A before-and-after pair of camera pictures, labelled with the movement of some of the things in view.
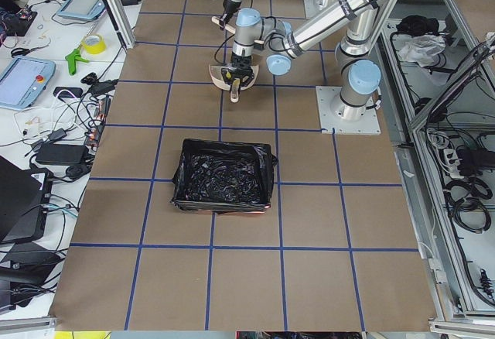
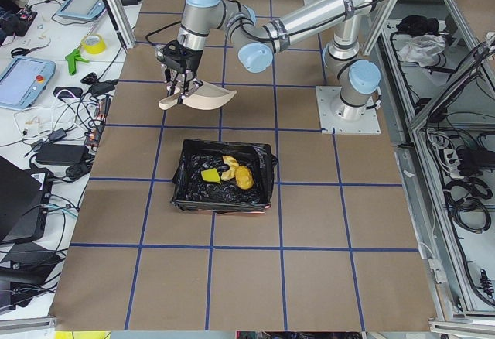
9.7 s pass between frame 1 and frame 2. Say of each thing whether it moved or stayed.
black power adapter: stayed
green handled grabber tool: stayed
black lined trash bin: stayed
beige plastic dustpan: moved
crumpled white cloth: stayed
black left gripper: moved
